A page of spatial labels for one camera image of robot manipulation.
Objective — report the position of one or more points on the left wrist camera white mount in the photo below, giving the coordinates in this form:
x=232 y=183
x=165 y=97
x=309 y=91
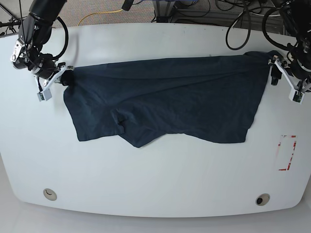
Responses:
x=298 y=87

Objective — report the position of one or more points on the red tape rectangle marking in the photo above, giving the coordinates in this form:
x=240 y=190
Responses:
x=285 y=152

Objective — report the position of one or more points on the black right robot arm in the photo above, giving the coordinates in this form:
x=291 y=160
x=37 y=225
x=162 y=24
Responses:
x=35 y=31

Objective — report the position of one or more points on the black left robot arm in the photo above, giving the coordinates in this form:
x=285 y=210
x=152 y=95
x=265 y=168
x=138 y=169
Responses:
x=296 y=16

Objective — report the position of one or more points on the dark navy T-shirt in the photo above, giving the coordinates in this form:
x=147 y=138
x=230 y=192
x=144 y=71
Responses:
x=211 y=98

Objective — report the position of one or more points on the black tripod legs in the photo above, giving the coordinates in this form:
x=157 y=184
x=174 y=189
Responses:
x=12 y=25

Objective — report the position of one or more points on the aluminium frame stand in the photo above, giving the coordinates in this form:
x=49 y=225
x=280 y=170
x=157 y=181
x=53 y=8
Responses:
x=164 y=10

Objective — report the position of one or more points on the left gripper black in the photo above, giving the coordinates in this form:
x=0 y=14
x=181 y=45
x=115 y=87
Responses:
x=300 y=67

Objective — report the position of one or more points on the right table cable grommet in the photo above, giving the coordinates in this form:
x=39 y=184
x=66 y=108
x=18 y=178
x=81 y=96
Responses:
x=262 y=199

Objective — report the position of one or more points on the table cable grommet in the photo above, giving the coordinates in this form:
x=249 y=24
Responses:
x=262 y=199
x=49 y=194

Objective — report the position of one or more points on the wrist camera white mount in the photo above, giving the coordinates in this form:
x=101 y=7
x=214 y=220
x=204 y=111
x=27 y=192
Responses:
x=298 y=87
x=44 y=93

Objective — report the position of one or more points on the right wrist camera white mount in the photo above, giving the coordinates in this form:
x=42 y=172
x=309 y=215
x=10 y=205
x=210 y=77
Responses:
x=44 y=93

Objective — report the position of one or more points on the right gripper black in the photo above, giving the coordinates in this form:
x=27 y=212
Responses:
x=44 y=66

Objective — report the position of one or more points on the left table cable grommet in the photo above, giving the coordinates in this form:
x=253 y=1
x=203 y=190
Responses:
x=49 y=194

